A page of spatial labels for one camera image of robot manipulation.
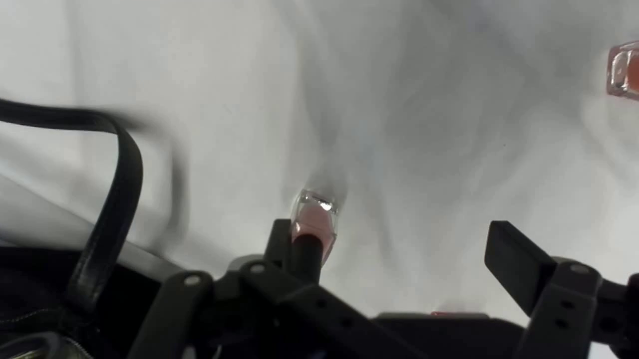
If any pale pink nail polish bottle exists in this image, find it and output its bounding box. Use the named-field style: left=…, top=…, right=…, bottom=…
left=290, top=187, right=342, bottom=280

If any orange nail polish bottle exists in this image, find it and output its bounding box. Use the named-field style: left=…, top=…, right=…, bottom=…
left=605, top=39, right=639, bottom=101

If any black fabric bag with strap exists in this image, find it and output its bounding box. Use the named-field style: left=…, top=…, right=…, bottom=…
left=0, top=97, right=202, bottom=359

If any white tablecloth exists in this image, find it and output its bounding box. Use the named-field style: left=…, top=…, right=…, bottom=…
left=0, top=0, right=639, bottom=359

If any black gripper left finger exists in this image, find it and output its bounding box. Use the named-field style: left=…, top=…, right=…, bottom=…
left=126, top=217, right=376, bottom=359

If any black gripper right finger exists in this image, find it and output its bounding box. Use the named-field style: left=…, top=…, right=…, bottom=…
left=483, top=219, right=639, bottom=359

